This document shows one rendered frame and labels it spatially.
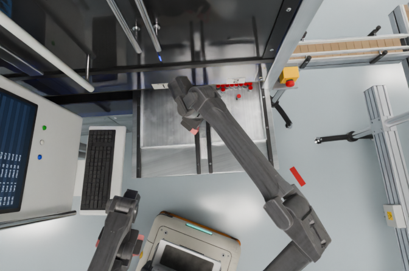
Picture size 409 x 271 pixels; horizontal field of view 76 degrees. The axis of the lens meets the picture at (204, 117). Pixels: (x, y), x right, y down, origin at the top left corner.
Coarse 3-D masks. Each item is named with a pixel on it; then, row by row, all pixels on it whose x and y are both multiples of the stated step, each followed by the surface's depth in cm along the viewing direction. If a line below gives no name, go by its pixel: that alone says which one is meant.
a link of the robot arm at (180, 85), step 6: (180, 78) 79; (186, 78) 80; (168, 84) 81; (174, 84) 79; (180, 84) 79; (186, 84) 79; (174, 90) 79; (180, 90) 79; (186, 90) 77; (174, 96) 80; (186, 96) 73; (192, 96) 72; (198, 96) 72; (186, 102) 74; (192, 102) 72
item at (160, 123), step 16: (144, 96) 133; (160, 96) 133; (144, 112) 131; (160, 112) 131; (176, 112) 130; (144, 128) 129; (160, 128) 128; (176, 128) 128; (144, 144) 127; (160, 144) 126; (176, 144) 123; (192, 144) 124
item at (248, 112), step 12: (252, 84) 133; (228, 96) 131; (252, 96) 131; (228, 108) 130; (240, 108) 130; (252, 108) 129; (240, 120) 128; (252, 120) 128; (264, 120) 124; (216, 132) 127; (252, 132) 126; (264, 132) 124
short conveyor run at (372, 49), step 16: (304, 48) 131; (320, 48) 131; (336, 48) 131; (352, 48) 130; (368, 48) 126; (384, 48) 126; (400, 48) 126; (304, 64) 128; (320, 64) 132; (336, 64) 133; (352, 64) 134; (368, 64) 135; (384, 64) 137
